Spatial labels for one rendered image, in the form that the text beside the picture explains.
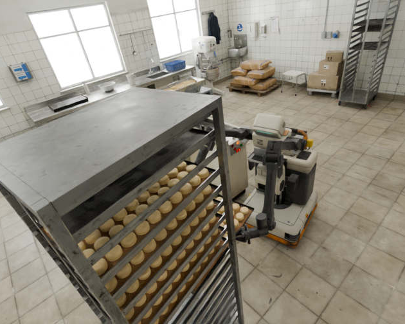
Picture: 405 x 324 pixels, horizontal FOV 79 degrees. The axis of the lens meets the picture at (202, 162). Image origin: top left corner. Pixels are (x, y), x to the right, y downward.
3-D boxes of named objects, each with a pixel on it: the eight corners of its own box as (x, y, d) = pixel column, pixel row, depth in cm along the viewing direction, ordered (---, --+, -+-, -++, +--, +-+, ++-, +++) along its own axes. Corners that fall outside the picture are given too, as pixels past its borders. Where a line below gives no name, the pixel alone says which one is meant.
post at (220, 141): (240, 320, 180) (215, 95, 88) (244, 323, 179) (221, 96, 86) (238, 324, 178) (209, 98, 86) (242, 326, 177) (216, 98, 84)
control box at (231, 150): (228, 155, 261) (227, 144, 253) (243, 146, 273) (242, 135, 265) (230, 156, 259) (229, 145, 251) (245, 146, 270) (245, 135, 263)
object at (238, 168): (194, 182, 344) (182, 125, 295) (211, 171, 361) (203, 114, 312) (230, 206, 296) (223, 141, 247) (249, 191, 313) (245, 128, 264)
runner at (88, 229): (213, 132, 97) (212, 125, 96) (218, 133, 96) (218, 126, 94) (58, 249, 58) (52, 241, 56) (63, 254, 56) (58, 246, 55)
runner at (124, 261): (218, 168, 107) (217, 162, 106) (223, 170, 106) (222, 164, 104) (88, 290, 68) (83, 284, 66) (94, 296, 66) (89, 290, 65)
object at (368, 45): (361, 42, 457) (362, 41, 456) (387, 42, 431) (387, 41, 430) (349, 49, 425) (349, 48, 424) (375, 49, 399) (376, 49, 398)
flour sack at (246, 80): (231, 83, 628) (231, 76, 618) (241, 79, 651) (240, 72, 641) (254, 87, 582) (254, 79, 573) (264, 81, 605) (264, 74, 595)
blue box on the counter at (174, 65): (173, 71, 550) (171, 64, 542) (165, 70, 569) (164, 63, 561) (186, 66, 571) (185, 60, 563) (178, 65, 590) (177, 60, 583)
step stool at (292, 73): (308, 90, 577) (310, 70, 552) (296, 96, 559) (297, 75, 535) (292, 87, 610) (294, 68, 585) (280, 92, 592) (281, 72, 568)
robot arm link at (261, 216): (276, 225, 141) (261, 222, 146) (274, 208, 137) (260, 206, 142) (269, 238, 133) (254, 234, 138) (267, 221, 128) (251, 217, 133)
